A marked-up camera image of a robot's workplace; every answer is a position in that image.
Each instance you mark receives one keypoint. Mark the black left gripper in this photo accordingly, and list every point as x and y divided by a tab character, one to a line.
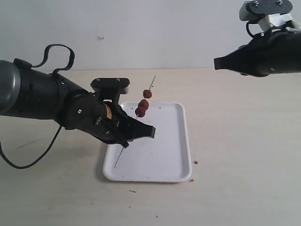
103	120

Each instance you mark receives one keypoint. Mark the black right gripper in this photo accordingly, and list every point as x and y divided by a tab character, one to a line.
278	54

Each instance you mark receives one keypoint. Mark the red date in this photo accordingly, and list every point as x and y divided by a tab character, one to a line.
144	103
140	111
147	93

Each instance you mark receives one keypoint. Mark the red date top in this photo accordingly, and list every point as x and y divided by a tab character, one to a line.
144	103

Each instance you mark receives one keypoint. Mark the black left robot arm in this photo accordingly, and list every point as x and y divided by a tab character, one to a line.
27	93

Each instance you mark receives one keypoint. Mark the white rectangular plastic tray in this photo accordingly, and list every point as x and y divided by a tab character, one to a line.
163	159

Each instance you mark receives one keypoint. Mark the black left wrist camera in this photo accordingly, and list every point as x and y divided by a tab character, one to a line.
113	85

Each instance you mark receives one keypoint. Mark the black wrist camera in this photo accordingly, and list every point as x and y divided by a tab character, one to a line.
269	14
113	85

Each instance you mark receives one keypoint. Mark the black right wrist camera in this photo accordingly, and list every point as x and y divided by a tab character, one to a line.
269	14

